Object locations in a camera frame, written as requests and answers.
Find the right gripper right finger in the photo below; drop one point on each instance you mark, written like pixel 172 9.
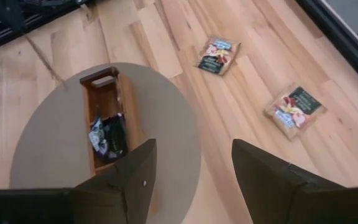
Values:
pixel 266 186

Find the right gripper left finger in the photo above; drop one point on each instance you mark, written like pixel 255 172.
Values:
pixel 126 193

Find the blue blackcurrant tea packet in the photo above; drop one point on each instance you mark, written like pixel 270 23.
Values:
pixel 97 137
pixel 117 140

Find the beige vanilla tea packet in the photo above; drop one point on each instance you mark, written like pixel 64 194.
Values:
pixel 217 56
pixel 295 112

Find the wooden tea organizer box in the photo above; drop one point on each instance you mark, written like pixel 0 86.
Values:
pixel 104 99

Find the round grey placemat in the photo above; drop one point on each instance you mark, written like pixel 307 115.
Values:
pixel 42 140

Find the black aluminium table frame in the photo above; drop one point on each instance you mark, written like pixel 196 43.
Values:
pixel 340 40

